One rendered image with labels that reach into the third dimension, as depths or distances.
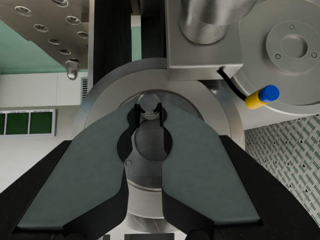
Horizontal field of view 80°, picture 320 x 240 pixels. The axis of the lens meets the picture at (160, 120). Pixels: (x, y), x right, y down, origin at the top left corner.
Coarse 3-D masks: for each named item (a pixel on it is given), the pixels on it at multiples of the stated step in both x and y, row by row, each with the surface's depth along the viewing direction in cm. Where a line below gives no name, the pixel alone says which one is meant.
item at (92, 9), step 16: (96, 0) 20; (112, 0) 27; (96, 16) 19; (112, 16) 26; (96, 32) 19; (112, 32) 26; (128, 32) 39; (96, 48) 19; (112, 48) 26; (128, 48) 39; (96, 64) 19; (112, 64) 25
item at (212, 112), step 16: (128, 80) 15; (144, 80) 15; (160, 80) 15; (192, 80) 15; (112, 96) 15; (128, 96) 15; (192, 96) 15; (208, 96) 15; (96, 112) 15; (208, 112) 15; (224, 112) 15; (224, 128) 15; (144, 192) 14; (160, 192) 14; (128, 208) 14; (144, 208) 14; (160, 208) 14
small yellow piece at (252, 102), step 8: (224, 72) 13; (232, 88) 13; (264, 88) 10; (272, 88) 10; (240, 96) 12; (248, 96) 12; (256, 96) 10; (264, 96) 10; (272, 96) 10; (248, 104) 11; (256, 104) 11; (264, 104) 10
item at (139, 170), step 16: (160, 96) 15; (176, 96) 15; (192, 112) 14; (144, 128) 15; (160, 128) 14; (144, 144) 14; (160, 144) 14; (128, 160) 14; (144, 160) 14; (160, 160) 14; (128, 176) 14; (144, 176) 14; (160, 176) 14
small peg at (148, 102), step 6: (144, 96) 12; (150, 96) 12; (156, 96) 12; (138, 102) 12; (144, 102) 12; (150, 102) 12; (156, 102) 12; (144, 108) 12; (150, 108) 12; (156, 108) 12; (144, 114) 13; (150, 114) 12; (156, 114) 13
